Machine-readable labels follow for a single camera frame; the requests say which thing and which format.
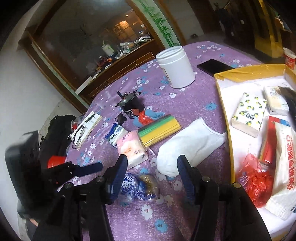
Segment black smartphone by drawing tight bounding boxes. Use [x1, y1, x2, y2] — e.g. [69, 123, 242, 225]
[197, 59, 233, 77]

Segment pink tissue pack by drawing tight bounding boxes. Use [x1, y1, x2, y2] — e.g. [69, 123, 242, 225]
[116, 130, 149, 170]

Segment yellow green sponge pack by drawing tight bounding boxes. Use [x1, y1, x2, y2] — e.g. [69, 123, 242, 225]
[137, 114, 181, 148]

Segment lemon print tissue pack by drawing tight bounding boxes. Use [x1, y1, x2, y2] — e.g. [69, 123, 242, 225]
[230, 92, 267, 138]

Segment purple floral tablecloth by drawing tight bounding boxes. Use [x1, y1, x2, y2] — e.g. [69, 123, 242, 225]
[66, 41, 259, 240]

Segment small red wrapper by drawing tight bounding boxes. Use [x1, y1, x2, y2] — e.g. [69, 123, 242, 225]
[138, 110, 154, 126]

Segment blue white patterned bag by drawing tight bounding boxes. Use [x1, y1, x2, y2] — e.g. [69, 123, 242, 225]
[118, 173, 159, 204]

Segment lined notepad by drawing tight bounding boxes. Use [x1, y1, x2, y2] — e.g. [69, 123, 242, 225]
[69, 111, 103, 150]

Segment blue floral tissue pack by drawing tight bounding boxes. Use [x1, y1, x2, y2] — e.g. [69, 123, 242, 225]
[105, 123, 128, 148]

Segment red plastic bag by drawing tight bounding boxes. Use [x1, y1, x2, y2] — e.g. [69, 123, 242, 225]
[236, 154, 274, 208]

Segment yellow cardboard box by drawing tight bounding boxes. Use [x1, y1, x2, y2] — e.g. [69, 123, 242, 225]
[214, 64, 295, 240]

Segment white plastic jar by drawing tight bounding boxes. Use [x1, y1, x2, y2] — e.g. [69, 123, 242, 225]
[156, 46, 195, 89]

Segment red plastic stool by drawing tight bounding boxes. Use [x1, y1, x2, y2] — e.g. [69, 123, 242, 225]
[47, 156, 66, 169]

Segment white bag red lettering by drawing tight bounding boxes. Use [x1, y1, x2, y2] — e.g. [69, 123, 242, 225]
[265, 123, 295, 220]

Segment white towel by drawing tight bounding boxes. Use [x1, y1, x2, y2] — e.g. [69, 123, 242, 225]
[156, 118, 227, 178]

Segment white red bucket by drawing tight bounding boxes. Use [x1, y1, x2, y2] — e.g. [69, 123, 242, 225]
[283, 47, 295, 76]

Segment black cylindrical motor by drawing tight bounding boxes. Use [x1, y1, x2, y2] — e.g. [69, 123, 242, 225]
[116, 91, 144, 119]

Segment wooden sideboard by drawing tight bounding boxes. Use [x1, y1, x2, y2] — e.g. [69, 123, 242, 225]
[20, 1, 164, 113]

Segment white tissue pack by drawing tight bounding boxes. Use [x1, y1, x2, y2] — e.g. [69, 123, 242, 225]
[263, 86, 289, 115]

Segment black snack bag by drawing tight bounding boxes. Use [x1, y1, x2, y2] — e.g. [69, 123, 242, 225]
[279, 86, 296, 130]

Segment black eyeglasses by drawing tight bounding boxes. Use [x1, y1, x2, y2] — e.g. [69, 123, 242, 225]
[72, 126, 86, 149]

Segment red and blue sponge pack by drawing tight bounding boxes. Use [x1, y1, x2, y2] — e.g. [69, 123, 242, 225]
[259, 116, 290, 166]

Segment bamboo painted panel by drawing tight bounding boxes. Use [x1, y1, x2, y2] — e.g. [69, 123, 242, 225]
[132, 0, 180, 48]

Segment black backpack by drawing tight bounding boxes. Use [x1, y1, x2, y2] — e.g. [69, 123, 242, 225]
[38, 114, 76, 169]

